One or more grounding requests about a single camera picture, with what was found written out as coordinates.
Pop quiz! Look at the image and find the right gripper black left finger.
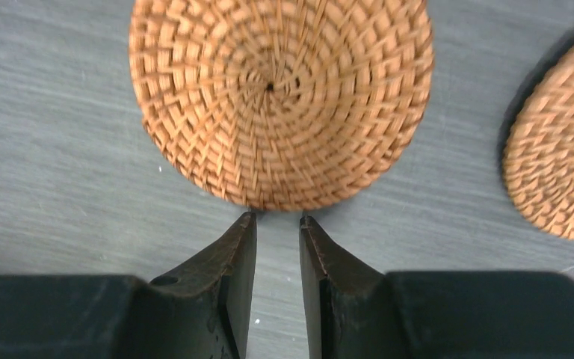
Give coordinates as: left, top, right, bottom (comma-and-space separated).
0, 212, 257, 358

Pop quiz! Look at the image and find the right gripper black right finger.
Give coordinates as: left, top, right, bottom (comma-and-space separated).
299, 215, 574, 358

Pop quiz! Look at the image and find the woven rattan coaster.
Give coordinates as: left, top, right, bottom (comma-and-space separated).
129, 1, 434, 212
502, 45, 574, 240

